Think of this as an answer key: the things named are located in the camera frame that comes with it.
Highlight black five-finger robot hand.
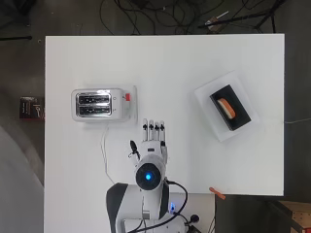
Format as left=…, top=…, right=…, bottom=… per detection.
left=128, top=117, right=169, bottom=163

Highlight slice of toast bread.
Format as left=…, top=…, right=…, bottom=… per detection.
left=217, top=98, right=237, bottom=120

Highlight steel toaster with red lever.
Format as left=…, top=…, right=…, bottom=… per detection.
left=71, top=87, right=134, bottom=123

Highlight orange clamp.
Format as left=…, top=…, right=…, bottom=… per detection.
left=208, top=186, right=226, bottom=200

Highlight black foam block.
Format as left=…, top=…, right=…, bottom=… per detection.
left=209, top=83, right=253, bottom=132

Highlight dark red printed box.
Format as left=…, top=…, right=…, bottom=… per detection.
left=18, top=96, right=46, bottom=120

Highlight black tripod stand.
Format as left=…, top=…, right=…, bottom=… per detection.
left=197, top=0, right=287, bottom=33

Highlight wooden crate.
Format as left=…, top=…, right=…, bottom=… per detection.
left=278, top=200, right=311, bottom=233

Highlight white toaster power cable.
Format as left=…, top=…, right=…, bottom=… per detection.
left=100, top=122, right=117, bottom=184

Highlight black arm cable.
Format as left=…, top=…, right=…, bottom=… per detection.
left=127, top=180, right=190, bottom=233

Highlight black floor cables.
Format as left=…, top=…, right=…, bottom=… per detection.
left=98, top=0, right=227, bottom=36

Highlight thin white cable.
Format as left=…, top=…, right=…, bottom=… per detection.
left=284, top=117, right=311, bottom=125

